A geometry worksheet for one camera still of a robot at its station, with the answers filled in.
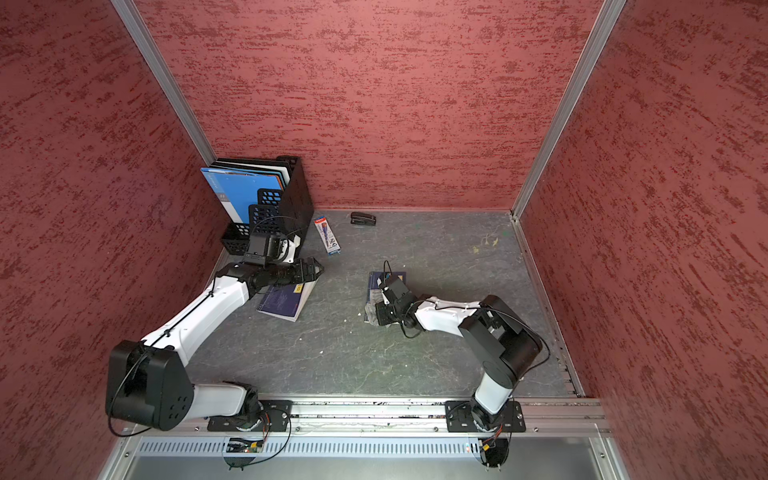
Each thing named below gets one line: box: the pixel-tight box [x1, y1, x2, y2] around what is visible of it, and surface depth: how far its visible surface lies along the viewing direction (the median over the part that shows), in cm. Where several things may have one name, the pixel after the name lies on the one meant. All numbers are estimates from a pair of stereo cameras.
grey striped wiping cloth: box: [364, 289, 383, 326], surface depth 94 cm
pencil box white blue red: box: [313, 216, 341, 256], surface depth 113 cm
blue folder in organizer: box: [200, 167, 283, 224], surface depth 91 cm
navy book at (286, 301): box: [256, 280, 317, 323], surface depth 90 cm
